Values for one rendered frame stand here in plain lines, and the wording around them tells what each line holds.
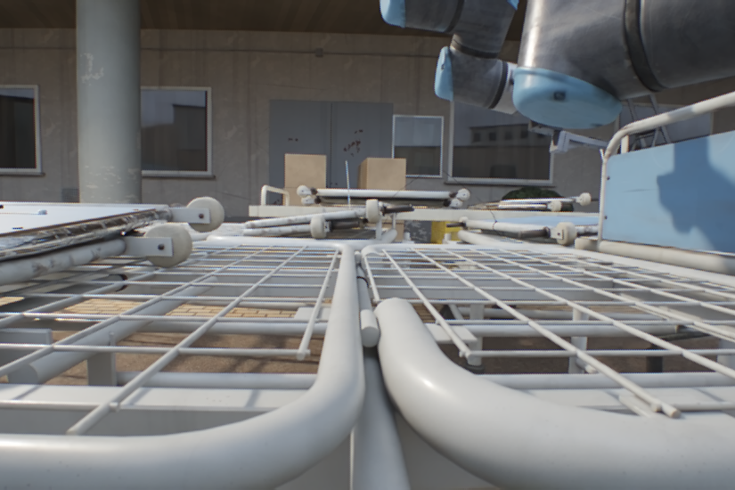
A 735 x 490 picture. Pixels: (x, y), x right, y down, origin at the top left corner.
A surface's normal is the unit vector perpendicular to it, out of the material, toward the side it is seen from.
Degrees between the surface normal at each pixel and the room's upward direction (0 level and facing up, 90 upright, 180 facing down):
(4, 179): 90
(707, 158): 90
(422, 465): 90
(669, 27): 114
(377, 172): 90
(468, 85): 124
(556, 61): 79
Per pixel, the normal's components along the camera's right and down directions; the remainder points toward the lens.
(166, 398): 0.02, -1.00
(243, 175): 0.04, 0.08
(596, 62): -0.73, 0.56
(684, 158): -1.00, -0.02
